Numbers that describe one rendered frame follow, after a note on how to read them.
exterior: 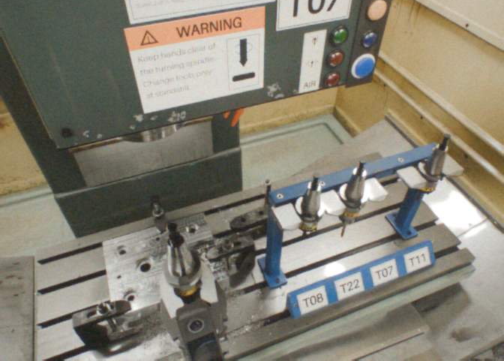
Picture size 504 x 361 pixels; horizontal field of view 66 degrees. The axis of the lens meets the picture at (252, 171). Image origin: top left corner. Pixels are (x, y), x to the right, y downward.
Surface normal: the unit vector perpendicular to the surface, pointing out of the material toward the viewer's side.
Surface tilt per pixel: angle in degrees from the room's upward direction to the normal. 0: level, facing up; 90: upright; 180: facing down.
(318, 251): 0
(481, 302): 24
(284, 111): 90
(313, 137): 0
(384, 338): 7
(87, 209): 90
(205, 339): 61
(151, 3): 90
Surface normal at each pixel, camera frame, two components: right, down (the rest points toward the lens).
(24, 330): 0.36, -0.76
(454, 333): -0.38, -0.54
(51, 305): 0.00, -0.70
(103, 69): 0.36, 0.66
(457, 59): -0.93, 0.26
